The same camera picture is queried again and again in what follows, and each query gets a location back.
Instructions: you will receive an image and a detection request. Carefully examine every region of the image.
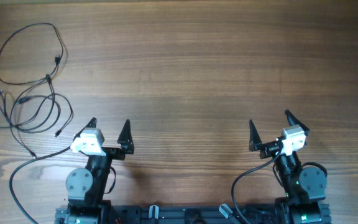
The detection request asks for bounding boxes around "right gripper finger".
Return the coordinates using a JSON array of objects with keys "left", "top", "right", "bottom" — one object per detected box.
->
[
  {"left": 285, "top": 110, "right": 310, "bottom": 136},
  {"left": 249, "top": 119, "right": 263, "bottom": 152}
]

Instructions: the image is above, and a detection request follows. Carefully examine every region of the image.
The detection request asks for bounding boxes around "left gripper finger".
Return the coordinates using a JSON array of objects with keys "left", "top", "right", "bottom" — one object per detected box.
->
[
  {"left": 73, "top": 117, "right": 97, "bottom": 139},
  {"left": 117, "top": 119, "right": 135, "bottom": 154}
]

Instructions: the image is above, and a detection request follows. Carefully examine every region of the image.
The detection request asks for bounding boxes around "black USB cable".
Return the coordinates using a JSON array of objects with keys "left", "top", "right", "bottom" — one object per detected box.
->
[{"left": 0, "top": 22, "right": 75, "bottom": 159}]

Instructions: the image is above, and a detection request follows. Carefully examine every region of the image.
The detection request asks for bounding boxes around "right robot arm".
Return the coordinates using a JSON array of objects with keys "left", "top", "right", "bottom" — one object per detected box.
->
[{"left": 249, "top": 110, "right": 332, "bottom": 224}]

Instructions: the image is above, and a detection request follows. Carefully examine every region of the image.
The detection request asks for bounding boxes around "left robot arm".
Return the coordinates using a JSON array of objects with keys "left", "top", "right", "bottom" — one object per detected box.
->
[{"left": 54, "top": 118, "right": 134, "bottom": 224}]

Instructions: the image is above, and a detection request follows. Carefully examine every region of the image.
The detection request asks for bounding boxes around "right camera black cable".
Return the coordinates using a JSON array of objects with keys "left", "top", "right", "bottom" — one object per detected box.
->
[{"left": 231, "top": 139, "right": 284, "bottom": 224}]

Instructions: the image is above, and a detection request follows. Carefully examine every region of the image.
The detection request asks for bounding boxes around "camera black cable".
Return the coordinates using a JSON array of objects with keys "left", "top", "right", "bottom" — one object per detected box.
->
[
  {"left": 231, "top": 139, "right": 284, "bottom": 224},
  {"left": 9, "top": 146, "right": 73, "bottom": 224}
]

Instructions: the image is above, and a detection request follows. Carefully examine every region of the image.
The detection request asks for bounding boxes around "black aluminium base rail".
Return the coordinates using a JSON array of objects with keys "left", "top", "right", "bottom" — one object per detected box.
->
[{"left": 54, "top": 204, "right": 332, "bottom": 224}]

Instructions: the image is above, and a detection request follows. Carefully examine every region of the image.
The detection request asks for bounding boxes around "left camera black cable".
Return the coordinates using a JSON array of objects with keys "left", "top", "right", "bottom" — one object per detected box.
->
[{"left": 9, "top": 146, "right": 73, "bottom": 224}]

